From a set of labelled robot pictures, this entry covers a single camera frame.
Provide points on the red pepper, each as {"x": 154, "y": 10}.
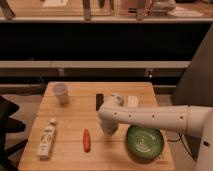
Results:
{"x": 86, "y": 140}

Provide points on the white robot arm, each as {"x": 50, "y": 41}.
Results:
{"x": 195, "y": 121}

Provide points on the black rectangular block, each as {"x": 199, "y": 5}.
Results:
{"x": 99, "y": 100}

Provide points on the white paper cup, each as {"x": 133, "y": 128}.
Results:
{"x": 60, "y": 91}

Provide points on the green bowl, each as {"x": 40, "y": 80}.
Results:
{"x": 144, "y": 143}

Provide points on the white plastic bottle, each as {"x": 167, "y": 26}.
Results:
{"x": 47, "y": 140}

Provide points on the black office chair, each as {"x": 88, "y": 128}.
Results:
{"x": 9, "y": 125}

